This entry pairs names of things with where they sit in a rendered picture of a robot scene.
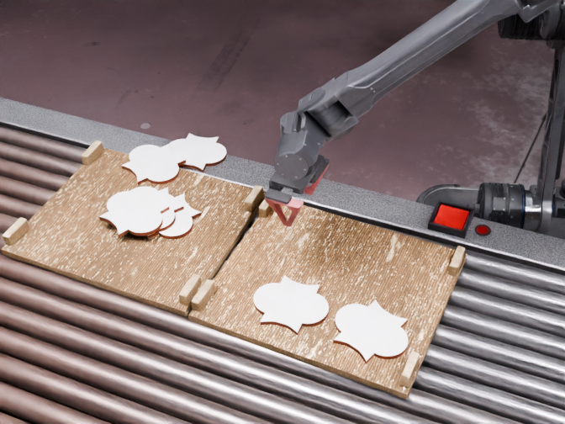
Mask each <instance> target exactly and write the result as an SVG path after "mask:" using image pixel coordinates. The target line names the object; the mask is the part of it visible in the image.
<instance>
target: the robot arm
mask: <svg viewBox="0 0 565 424"><path fill-rule="evenodd" d="M559 1H560V0H457V1H456V2H454V3H453V4H452V5H451V6H449V7H448V8H446V9H444V10H443V11H441V12H440V13H438V14H437V15H436V16H435V17H433V18H432V19H430V20H429V21H427V22H426V23H424V24H422V25H421V26H420V27H419V28H418V29H416V30H414V31H413V32H411V33H410V34H408V35H407V36H405V37H404V38H403V39H401V40H400V41H399V42H397V43H396V44H394V45H392V46H391V47H389V48H388V49H387V50H385V51H384V52H383V53H381V54H380V55H378V56H377V57H375V58H374V59H372V60H370V61H369V62H367V63H366V64H364V65H362V66H359V67H358V68H355V69H353V70H350V71H347V72H345V73H344V74H342V75H341V76H339V77H338V78H335V77H334V78H333V79H331V80H330V81H328V82H327V83H326V84H325V85H323V86H322V87H318V88H316V89H315V90H314V91H313V92H311V93H309V94H308V95H306V96H305V97H304V98H302V99H300V100H299V103H298V109H297V111H293V112H289V113H286V114H285V115H284V116H283V117H282V118H281V138H280V140H279V142H278V146H277V154H276V158H275V162H274V169H275V172H274V174H273V175H272V177H271V178H270V181H269V189H268V190H267V191H266V193H265V200H266V202H267V203H268V204H269V205H270V206H271V207H272V209H273V210H274V211H275V212H276V213H277V215H278V217H279V219H280V220H281V222H282V223H283V224H284V225H285V226H289V227H291V225H292V224H293V222H294V220H295V218H296V216H297V214H298V212H299V211H300V209H301V207H302V205H303V203H304V202H303V201H301V200H297V199H292V195H290V194H286V193H281V190H282V189H283V188H284V187H285V188H291V189H292V190H293V193H297V194H304V192H305V193H306V194H309V195H312V194H313V192H314V191H315V189H316V187H317V185H318V184H319V181H320V179H321V178H322V177H323V175H324V174H325V171H326V169H327V168H328V166H329V164H330V160H329V159H328V158H325V157H324V156H321V155H318V154H319V149H320V147H322V146H324V141H325V140H326V142H327V143H328V142H330V141H331V140H333V139H335V138H336V139H337V140H339V139H340V138H341V137H343V136H344V135H346V134H348V133H349V132H350V131H351V130H352V129H353V128H354V126H355V124H357V123H358V122H359V118H360V117H361V116H363V115H364V114H365V113H367V112H368V111H370V110H371V108H372V106H373V105H374V104H375V103H376V102H378V101H379V100H380V99H381V98H382V97H383V96H385V95H386V94H387V93H389V92H390V91H392V90H393V89H395V88H396V87H397V86H399V85H400V84H402V83H403V82H405V81H407V80H409V79H410V78H411V77H413V76H414V75H416V74H417V73H419V72H421V71H422V70H424V69H425V68H426V67H428V66H429V65H431V64H432V63H434V62H435V61H437V60H439V59H440V58H442V57H443V56H444V55H446V54H447V53H449V52H450V51H452V50H454V49H455V48H457V47H458V46H459V45H461V44H462V43H464V42H466V41H467V40H469V39H471V38H472V37H473V36H474V35H476V34H478V33H479V32H481V31H482V30H484V29H486V28H487V27H488V26H490V25H492V24H494V23H496V22H498V21H500V20H501V19H505V18H507V17H509V16H511V15H516V14H519V15H520V17H521V18H522V19H523V21H524V22H526V23H528V22H529V21H531V20H532V19H534V18H535V17H537V16H538V15H540V14H541V13H543V12H545V11H546V10H548V9H549V8H551V7H552V6H554V5H555V4H557V3H558V2H559ZM309 183H312V185H311V187H309V186H308V184H309ZM280 204H281V205H284V206H286V207H288V209H290V210H292V213H291V215H290V217H289V219H288V220H287V219H286V217H285V215H284V213H283V211H282V209H281V207H280Z"/></svg>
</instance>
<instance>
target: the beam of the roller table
mask: <svg viewBox="0 0 565 424"><path fill-rule="evenodd" d="M0 126H3V127H7V128H9V129H13V130H19V131H22V132H25V133H29V134H32V135H37V136H41V137H45V138H48V139H51V140H57V141H60V142H63V143H66V144H70V145H74V146H79V147H82V148H86V149H87V148H88V147H89V146H90V145H91V144H92V143H93V142H94V141H95V140H97V141H101V142H102V144H103V147H104V148H108V149H110V150H114V151H119V152H123V153H125V154H130V153H131V152H132V150H134V149H135V148H136V147H138V146H143V145H154V146H158V147H160V148H161V147H163V146H166V145H168V144H170V143H171V142H173V140H167V139H163V138H161V137H157V136H153V135H147V134H144V133H140V132H137V131H133V130H127V129H124V128H120V127H117V126H113V125H107V124H104V123H100V122H97V121H93V120H90V119H84V118H80V117H76V116H74V115H70V114H64V113H61V112H57V111H54V110H50V109H44V108H41V107H37V106H34V105H30V104H26V103H20V102H17V101H13V100H10V99H6V98H0ZM179 168H180V169H183V170H186V171H189V172H195V173H198V174H201V175H204V176H208V177H211V178H217V179H219V180H223V181H226V182H229V183H234V184H238V185H240V186H244V187H248V188H254V187H255V186H256V185H260V186H262V187H263V192H266V191H267V190H268V189H269V181H270V178H271V177H272V175H273V174H274V172H275V169H274V166H270V165H267V164H263V163H260V162H254V161H250V160H247V159H244V158H240V157H237V156H231V155H227V156H226V158H225V160H224V161H223V162H221V163H220V164H218V165H216V166H211V167H205V169H204V171H203V172H200V171H199V170H197V169H195V168H189V167H179ZM281 193H286V194H290V195H292V199H297V200H301V201H303V202H304V203H303V205H305V206H309V207H311V208H315V209H319V210H323V211H325V212H328V213H331V214H334V215H339V216H342V217H346V218H349V219H352V220H358V221H361V222H365V223H368V224H371V225H377V226H380V227H383V228H387V229H390V230H393V231H399V232H403V233H406V234H409V235H412V236H418V237H421V238H425V239H428V240H432V241H437V242H440V243H444V244H447V245H450V246H456V247H458V246H462V247H465V249H466V250H469V251H473V252H478V253H482V254H485V255H489V256H491V257H497V258H501V259H504V260H507V261H511V262H516V263H519V264H523V265H526V266H530V267H533V268H539V269H542V270H545V271H548V272H552V273H557V274H561V275H564V276H565V240H563V239H560V238H556V237H553V236H547V235H543V234H540V233H536V232H533V231H527V230H523V229H520V228H516V227H513V226H509V225H504V224H500V223H497V222H493V221H490V220H484V219H480V218H477V217H473V219H472V221H471V224H470V226H469V228H468V231H467V234H466V237H465V239H463V238H461V237H457V236H451V235H447V234H445V233H441V232H438V231H432V230H428V229H427V228H428V222H429V220H430V217H431V215H432V213H433V210H434V208H435V207H433V206H429V205H426V204H421V203H417V202H414V201H410V200H407V199H401V198H397V197H394V196H390V195H387V194H383V193H377V192H373V191H370V190H366V189H363V188H357V187H353V186H350V185H346V184H343V183H337V182H334V181H330V180H327V179H323V178H321V179H320V181H319V184H318V185H317V187H316V189H315V191H314V192H313V194H312V195H309V194H306V193H305V192H304V194H297V193H293V190H292V189H291V188H285V187H284V188H283V189H282V190H281ZM477 225H487V226H488V227H489V228H490V229H491V233H490V234H489V235H487V236H480V235H479V234H477V233H476V231H475V227H476V226H477Z"/></svg>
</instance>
